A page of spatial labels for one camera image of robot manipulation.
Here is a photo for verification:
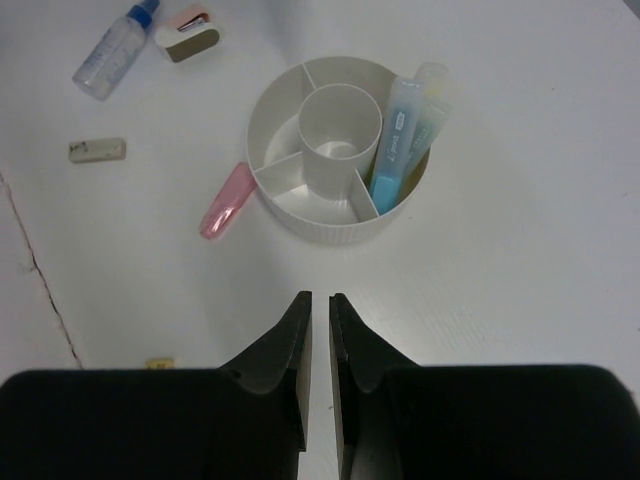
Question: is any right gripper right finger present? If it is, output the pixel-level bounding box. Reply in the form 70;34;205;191
329;293;416;479

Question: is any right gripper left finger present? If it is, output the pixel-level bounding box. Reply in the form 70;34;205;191
214;291;312;452

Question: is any pink highlighter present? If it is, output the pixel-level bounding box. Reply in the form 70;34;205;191
199;162;257;240

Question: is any blue highlighter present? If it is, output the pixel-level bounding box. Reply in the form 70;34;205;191
369;76;424;215

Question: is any green highlighter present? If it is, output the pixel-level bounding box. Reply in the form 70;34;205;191
400;97;451;191

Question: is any yellow highlighter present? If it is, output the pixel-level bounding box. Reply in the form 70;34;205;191
414;62;449;98

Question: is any tan eraser right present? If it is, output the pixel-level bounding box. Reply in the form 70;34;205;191
145;357;177;370

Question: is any white round divided organizer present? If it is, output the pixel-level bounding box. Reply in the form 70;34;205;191
246;56;428;245

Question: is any beige eraser left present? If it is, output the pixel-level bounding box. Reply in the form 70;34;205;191
68;138;127;164

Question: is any clear blue-cap bottle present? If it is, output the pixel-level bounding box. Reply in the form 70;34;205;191
72;0;160;101

